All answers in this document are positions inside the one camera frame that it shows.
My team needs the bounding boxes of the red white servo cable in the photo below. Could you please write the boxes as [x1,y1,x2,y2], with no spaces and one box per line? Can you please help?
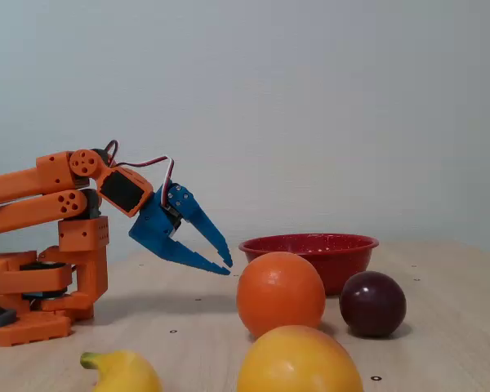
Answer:
[104,140,176,207]

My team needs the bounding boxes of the red speckled bowl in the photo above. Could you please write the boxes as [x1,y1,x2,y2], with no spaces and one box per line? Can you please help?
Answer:
[238,233,380,297]

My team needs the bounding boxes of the orange robot base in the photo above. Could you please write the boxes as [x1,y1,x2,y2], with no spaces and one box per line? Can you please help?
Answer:
[0,236,74,348]

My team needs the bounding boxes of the yellow toy banana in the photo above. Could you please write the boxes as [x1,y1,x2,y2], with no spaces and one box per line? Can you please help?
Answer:
[79,349,163,392]

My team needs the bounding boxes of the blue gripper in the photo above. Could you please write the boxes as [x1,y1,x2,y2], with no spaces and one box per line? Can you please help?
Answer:
[128,183,234,276]

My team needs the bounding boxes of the dark purple toy plum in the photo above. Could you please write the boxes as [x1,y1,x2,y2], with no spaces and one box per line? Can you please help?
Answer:
[338,270,408,339]

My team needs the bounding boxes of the orange toy fruit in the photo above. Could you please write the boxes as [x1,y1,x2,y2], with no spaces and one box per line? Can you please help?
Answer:
[235,251,327,340]

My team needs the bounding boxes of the yellow orange toy peach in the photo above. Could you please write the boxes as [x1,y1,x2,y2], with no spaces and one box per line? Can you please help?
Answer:
[236,324,364,392]

